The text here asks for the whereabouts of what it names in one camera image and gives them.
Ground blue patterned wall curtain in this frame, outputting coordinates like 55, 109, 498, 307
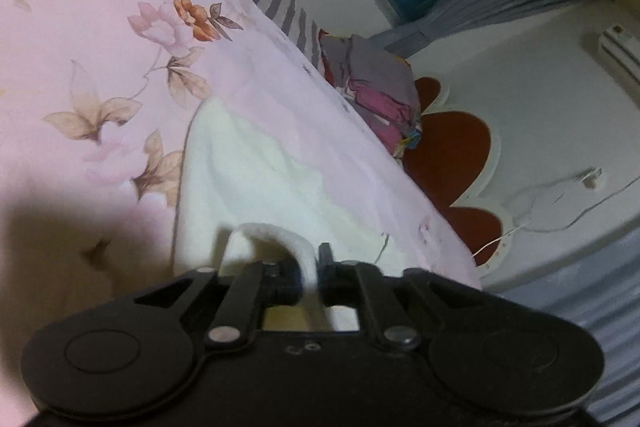
492, 227, 640, 427

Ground pink floral bed sheet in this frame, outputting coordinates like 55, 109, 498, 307
0, 0, 483, 358

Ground grey striped cloth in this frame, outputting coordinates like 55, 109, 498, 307
250, 0, 326, 72

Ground white charging cable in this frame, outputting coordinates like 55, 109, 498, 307
471, 172, 640, 259

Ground red and white headboard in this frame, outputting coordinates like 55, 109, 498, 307
400, 76, 512, 279

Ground pile of folded clothes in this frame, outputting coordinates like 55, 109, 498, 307
319, 32, 425, 160

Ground white air conditioner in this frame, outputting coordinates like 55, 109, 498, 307
597, 24, 640, 86

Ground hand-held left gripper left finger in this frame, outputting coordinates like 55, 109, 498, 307
131, 259, 302, 350

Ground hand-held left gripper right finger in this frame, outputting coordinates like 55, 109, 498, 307
317, 243, 453, 354

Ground white knit sweater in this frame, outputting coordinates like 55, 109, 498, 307
172, 99, 407, 334

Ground white wall charger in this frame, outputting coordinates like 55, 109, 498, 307
579, 167, 607, 190

